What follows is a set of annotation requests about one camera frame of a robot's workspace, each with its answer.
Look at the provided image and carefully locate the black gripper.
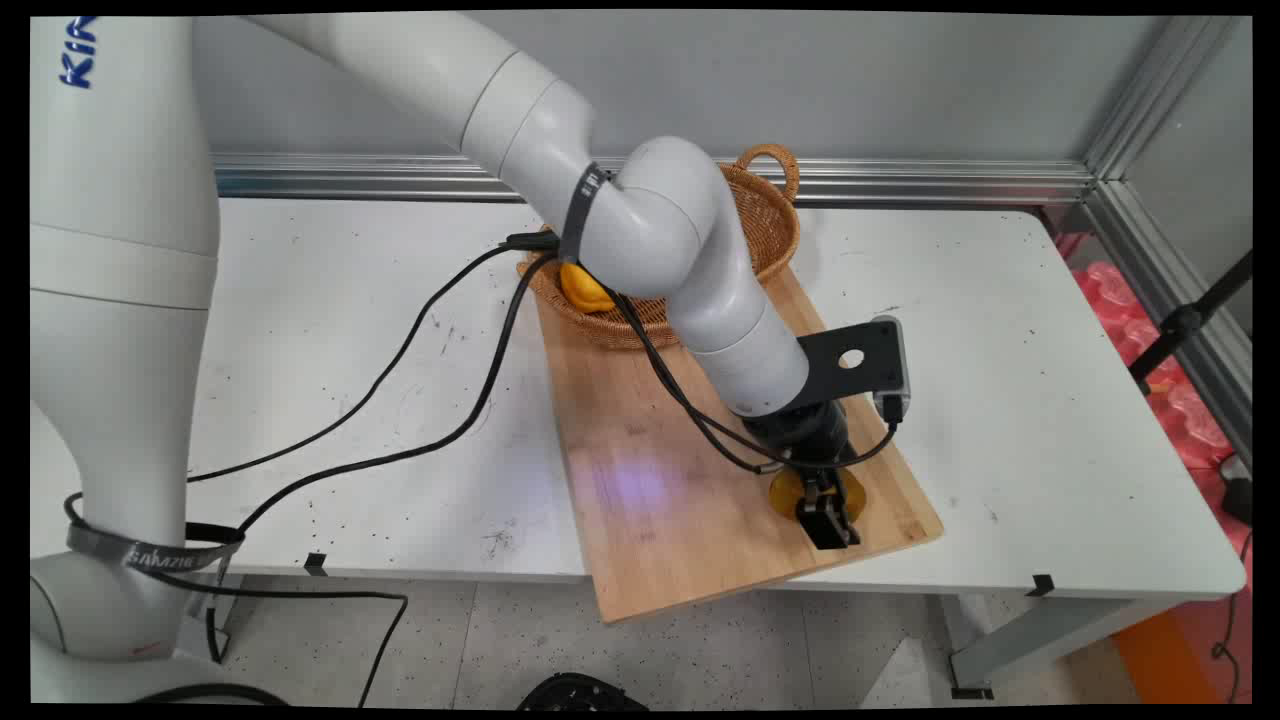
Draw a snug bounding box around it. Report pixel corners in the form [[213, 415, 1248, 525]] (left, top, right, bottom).
[[745, 398, 863, 550]]

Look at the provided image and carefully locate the brown potato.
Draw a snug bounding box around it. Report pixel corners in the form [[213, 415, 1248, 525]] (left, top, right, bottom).
[[768, 467, 869, 522]]

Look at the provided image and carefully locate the wooden cutting board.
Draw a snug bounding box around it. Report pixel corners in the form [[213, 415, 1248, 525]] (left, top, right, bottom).
[[534, 264, 945, 625]]

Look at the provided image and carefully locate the black round floor object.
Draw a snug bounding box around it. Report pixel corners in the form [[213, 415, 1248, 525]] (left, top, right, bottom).
[[516, 672, 650, 711]]

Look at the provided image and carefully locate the woven wicker basket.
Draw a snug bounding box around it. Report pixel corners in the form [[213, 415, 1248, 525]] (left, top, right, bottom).
[[516, 144, 802, 352]]

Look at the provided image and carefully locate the yellow bell pepper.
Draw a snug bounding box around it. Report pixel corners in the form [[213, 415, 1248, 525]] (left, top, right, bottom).
[[557, 261, 617, 315]]

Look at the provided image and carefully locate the orange floor mat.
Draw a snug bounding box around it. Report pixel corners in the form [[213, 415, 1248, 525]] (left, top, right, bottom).
[[1111, 608, 1227, 706]]

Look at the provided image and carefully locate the red bubble wrap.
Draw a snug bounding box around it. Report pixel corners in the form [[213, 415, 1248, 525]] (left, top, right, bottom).
[[1068, 260, 1237, 473]]

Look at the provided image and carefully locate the black tripod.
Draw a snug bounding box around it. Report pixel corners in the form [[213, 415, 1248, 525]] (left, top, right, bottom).
[[1128, 250, 1253, 387]]

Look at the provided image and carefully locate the black tripod foot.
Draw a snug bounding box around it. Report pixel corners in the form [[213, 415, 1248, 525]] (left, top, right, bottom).
[[1219, 454, 1253, 527]]

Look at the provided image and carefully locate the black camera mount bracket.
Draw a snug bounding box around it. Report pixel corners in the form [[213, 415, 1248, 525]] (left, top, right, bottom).
[[797, 322, 901, 412]]

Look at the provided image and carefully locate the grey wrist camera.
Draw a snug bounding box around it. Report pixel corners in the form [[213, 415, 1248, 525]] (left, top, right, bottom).
[[870, 316, 913, 422]]

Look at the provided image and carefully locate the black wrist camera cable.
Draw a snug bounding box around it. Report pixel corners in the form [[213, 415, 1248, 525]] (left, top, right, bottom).
[[608, 292, 899, 474]]

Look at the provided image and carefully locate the white table leg frame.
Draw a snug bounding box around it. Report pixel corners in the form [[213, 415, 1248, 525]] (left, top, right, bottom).
[[938, 594, 1183, 701]]

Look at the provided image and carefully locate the horizontal aluminium frame rail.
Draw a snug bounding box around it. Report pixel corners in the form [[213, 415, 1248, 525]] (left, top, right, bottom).
[[211, 152, 1098, 209]]

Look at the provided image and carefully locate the thick black cable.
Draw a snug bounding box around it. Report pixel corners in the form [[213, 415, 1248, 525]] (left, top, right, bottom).
[[205, 232, 561, 665]]

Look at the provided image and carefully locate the black velcro strap on forearm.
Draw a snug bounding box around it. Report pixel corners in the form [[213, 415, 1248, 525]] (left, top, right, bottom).
[[558, 163, 613, 264]]

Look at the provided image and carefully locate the thin black tripod cable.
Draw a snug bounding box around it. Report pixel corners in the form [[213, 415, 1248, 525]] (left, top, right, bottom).
[[1211, 528, 1253, 703]]

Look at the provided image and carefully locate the angled aluminium frame rail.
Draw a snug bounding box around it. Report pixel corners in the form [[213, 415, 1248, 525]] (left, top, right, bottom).
[[1083, 14, 1253, 473]]

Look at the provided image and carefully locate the black floor cable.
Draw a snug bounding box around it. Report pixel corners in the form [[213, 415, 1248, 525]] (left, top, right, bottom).
[[140, 570, 409, 707]]

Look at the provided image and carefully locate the grey Samzhe velcro strap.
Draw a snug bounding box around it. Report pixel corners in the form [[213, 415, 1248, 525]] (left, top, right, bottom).
[[64, 492, 247, 575]]

